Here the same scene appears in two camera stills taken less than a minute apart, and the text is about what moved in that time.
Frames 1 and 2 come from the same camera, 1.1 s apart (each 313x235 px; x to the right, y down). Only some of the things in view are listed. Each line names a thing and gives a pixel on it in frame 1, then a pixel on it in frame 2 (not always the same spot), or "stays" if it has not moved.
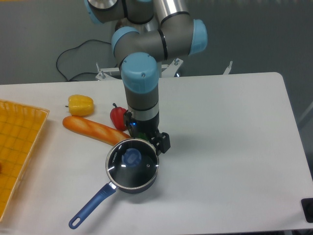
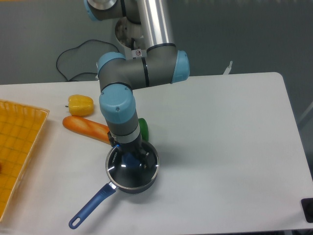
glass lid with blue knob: x=132 y=163 stays
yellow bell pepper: x=80 y=105 stays
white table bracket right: x=227 y=71 stays
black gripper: x=144 y=129 → x=136 y=149
